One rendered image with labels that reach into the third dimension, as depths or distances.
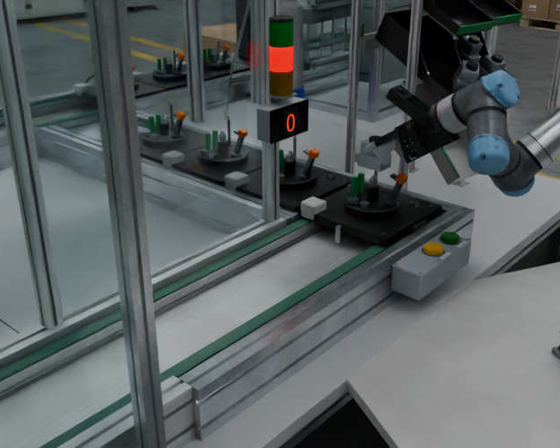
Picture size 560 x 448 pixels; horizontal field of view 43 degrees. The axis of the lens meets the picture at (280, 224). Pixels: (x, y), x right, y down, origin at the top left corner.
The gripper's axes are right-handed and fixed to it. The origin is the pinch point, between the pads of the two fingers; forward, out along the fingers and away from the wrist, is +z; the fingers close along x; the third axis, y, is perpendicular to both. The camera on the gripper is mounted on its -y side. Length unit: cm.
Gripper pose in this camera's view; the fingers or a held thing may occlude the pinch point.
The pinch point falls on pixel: (372, 144)
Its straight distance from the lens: 162.1
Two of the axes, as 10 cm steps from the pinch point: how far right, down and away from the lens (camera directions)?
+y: 4.4, 9.0, 0.1
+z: -6.1, 2.9, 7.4
